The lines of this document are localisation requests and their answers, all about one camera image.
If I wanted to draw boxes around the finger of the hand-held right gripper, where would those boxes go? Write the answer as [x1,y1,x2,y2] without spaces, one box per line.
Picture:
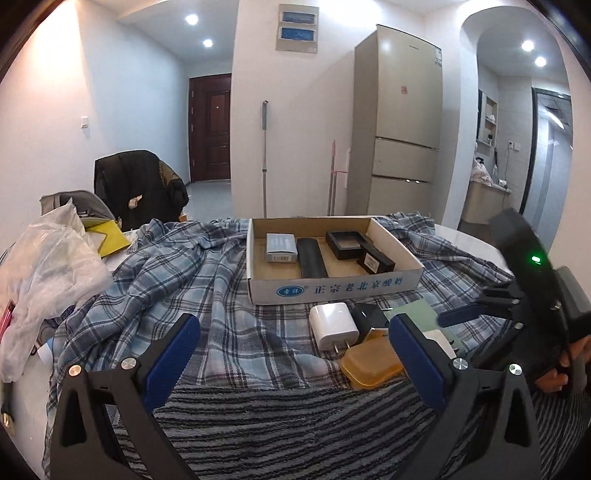
[438,301,523,330]
[481,281,525,302]

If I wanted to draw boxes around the dark brown door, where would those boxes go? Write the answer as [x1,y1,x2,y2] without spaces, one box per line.
[188,74,232,184]

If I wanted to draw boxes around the dark striped cloth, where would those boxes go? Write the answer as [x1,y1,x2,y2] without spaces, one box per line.
[44,378,591,480]

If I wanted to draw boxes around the chair with black jacket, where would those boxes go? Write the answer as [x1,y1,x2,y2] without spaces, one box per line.
[93,150,190,232]

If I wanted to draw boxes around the pile of pale clothes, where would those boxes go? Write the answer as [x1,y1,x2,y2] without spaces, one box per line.
[470,157,495,186]

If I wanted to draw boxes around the grey backpack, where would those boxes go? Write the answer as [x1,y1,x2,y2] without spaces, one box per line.
[39,189,116,228]

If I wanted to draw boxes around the cable with gold plug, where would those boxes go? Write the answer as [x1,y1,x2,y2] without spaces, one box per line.
[0,378,17,440]

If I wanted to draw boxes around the person's right hand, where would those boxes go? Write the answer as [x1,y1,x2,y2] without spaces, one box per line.
[531,335,591,395]

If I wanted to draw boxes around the black power adapter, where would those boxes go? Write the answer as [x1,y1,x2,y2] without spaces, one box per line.
[349,305,391,345]

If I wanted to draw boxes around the amber plastic soap box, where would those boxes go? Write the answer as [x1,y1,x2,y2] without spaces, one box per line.
[341,337,405,391]

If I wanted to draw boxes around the black square tray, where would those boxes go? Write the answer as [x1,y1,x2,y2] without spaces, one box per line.
[325,229,370,262]

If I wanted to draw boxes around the white charger plug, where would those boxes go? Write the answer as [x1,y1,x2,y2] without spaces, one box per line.
[309,302,361,355]

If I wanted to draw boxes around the beige vanity cabinet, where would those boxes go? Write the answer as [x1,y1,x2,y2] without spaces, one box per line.
[462,178,512,227]

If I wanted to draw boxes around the small grey-blue box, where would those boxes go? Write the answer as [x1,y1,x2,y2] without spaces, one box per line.
[265,233,297,264]

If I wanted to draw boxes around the black framed glass door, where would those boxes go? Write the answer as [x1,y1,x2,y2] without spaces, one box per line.
[519,87,574,219]

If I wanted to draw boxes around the black cylinder case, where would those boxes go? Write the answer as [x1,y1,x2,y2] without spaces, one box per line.
[296,237,329,280]

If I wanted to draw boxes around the pink flat item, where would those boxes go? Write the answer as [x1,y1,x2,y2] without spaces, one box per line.
[0,300,15,340]

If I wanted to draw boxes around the cardboard box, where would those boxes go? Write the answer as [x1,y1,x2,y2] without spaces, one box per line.
[246,216,426,305]

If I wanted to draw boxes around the small black labelled box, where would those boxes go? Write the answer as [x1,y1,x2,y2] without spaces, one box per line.
[356,244,397,274]

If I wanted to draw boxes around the green card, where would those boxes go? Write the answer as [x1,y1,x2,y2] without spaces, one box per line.
[383,299,467,357]

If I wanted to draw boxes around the bathroom mirror cabinet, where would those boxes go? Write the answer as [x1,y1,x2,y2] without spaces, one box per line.
[478,90,500,148]

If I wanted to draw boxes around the wall electrical panel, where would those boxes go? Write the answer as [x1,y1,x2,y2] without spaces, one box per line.
[276,4,320,53]

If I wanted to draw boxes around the yellow paper packet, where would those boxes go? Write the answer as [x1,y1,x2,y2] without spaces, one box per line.
[83,220,133,257]

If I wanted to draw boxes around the grey mop handle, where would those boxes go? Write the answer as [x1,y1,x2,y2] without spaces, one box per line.
[260,99,271,217]

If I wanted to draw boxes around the clear plastic bag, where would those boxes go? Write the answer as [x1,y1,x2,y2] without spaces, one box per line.
[0,198,114,382]

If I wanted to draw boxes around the blue plaid shirt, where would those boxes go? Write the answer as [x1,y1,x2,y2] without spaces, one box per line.
[46,212,518,394]

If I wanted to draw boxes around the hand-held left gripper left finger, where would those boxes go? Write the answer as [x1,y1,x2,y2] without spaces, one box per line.
[48,313,202,480]

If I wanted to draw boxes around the beige refrigerator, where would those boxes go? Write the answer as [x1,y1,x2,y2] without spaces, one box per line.
[346,24,443,217]

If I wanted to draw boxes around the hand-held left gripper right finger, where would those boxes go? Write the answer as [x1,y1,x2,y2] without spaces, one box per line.
[389,314,542,480]

